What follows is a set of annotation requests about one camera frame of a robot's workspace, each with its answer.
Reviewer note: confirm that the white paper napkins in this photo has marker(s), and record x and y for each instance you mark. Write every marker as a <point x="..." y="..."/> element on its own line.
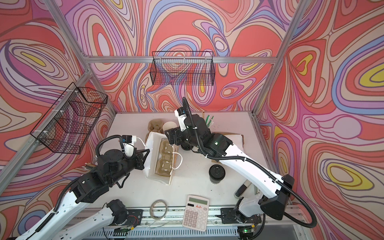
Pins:
<point x="237" y="140"/>

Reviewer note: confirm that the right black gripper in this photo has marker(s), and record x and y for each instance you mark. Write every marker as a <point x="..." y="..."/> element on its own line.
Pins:
<point x="178" y="133"/>

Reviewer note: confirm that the black white paper coffee cup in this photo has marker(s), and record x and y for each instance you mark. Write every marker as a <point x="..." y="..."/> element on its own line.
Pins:
<point x="216" y="179"/>

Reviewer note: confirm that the brown napkin holder box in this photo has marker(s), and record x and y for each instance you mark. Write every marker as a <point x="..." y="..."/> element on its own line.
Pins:
<point x="226" y="145"/>

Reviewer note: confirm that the stack of paper coffee cups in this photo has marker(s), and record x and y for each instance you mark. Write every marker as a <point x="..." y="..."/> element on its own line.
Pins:
<point x="169" y="125"/>

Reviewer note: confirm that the bundle of wrapped straws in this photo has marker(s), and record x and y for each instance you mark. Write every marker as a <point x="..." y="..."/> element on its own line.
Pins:
<point x="209" y="120"/>

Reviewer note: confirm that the cup of coloured pencils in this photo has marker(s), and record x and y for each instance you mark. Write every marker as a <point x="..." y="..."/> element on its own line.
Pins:
<point x="89" y="166"/>

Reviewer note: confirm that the silver black stapler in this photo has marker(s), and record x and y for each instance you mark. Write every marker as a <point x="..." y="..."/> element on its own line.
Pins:
<point x="239" y="192"/>

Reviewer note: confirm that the black wire basket left wall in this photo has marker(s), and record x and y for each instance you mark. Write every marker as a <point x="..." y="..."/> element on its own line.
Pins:
<point x="67" y="125"/>

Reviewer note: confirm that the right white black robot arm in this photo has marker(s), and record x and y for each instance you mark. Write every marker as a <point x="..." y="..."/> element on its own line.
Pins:
<point x="275" y="190"/>

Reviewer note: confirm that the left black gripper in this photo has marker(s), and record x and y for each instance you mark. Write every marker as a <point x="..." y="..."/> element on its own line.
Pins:
<point x="138" y="156"/>

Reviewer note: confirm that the black wire basket wall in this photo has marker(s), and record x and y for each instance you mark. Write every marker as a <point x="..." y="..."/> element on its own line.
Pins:
<point x="67" y="125"/>
<point x="183" y="68"/>

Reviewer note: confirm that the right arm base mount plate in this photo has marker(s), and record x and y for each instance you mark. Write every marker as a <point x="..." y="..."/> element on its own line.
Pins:
<point x="233" y="216"/>

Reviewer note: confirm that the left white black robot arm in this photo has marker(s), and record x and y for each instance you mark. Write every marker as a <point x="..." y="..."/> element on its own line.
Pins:
<point x="75" y="197"/>

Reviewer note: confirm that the black plastic cup lid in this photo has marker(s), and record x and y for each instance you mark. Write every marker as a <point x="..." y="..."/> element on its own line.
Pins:
<point x="216" y="169"/>

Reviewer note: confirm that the single pulp cup carrier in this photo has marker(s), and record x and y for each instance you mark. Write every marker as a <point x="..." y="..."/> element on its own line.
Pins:
<point x="165" y="159"/>

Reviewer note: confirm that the white paper takeout bag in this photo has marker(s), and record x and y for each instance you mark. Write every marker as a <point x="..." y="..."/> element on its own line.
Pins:
<point x="153" y="144"/>

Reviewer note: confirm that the stack of black cup lids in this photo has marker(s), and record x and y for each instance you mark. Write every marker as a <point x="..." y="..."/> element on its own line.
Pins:
<point x="186" y="147"/>

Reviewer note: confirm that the black wire basket back wall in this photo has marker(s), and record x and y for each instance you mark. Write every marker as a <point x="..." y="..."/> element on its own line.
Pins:
<point x="183" y="68"/>

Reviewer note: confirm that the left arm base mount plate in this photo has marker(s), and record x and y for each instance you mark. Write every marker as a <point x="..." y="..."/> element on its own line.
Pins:
<point x="131" y="218"/>

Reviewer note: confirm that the white desk calculator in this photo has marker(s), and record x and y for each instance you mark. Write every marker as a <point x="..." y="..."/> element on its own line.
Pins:
<point x="196" y="213"/>

